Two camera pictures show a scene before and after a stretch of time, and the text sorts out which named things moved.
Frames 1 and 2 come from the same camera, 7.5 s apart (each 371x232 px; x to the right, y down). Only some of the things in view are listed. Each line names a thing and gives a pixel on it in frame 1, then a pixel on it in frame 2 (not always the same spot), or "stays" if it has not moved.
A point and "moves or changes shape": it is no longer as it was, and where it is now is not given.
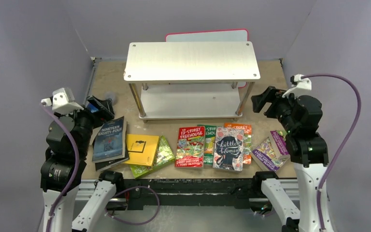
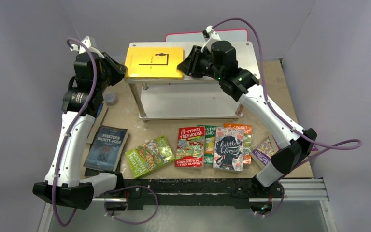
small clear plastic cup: [112, 95] stays
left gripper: [99, 116] -> [121, 67]
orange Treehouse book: [247, 140] stays
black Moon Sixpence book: [104, 165] -> [90, 172]
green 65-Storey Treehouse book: [164, 155] stays
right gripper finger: [271, 92] -> [193, 55]
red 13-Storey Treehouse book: [190, 152] stays
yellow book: [141, 149] -> [154, 63]
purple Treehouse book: [266, 152] stays
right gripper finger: [259, 101] -> [187, 66]
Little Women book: [228, 149] stays
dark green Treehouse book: [209, 143] stays
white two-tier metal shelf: [191, 79] stays
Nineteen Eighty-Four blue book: [110, 140] moves or changes shape
